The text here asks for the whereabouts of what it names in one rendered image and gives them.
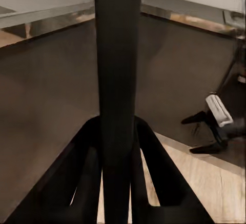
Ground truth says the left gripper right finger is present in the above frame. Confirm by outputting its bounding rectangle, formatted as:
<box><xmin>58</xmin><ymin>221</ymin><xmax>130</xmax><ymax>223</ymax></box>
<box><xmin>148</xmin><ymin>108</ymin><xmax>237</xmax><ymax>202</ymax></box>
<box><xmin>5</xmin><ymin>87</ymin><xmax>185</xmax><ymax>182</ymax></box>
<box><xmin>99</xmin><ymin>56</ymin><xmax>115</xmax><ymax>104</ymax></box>
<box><xmin>130</xmin><ymin>116</ymin><xmax>215</xmax><ymax>224</ymax></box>

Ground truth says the poster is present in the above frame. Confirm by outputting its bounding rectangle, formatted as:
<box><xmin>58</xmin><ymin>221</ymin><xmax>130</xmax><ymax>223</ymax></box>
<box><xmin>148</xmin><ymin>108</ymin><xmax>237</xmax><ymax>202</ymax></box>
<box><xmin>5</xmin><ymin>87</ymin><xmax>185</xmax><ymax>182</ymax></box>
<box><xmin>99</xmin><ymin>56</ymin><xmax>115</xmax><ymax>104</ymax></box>
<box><xmin>95</xmin><ymin>0</ymin><xmax>141</xmax><ymax>224</ymax></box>

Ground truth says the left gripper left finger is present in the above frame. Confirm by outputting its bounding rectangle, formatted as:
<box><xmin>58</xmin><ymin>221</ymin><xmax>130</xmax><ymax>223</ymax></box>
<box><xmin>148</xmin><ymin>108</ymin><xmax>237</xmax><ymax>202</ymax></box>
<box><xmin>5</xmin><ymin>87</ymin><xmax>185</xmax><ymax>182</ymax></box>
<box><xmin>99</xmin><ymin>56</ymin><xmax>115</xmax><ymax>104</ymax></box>
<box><xmin>4</xmin><ymin>116</ymin><xmax>103</xmax><ymax>224</ymax></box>

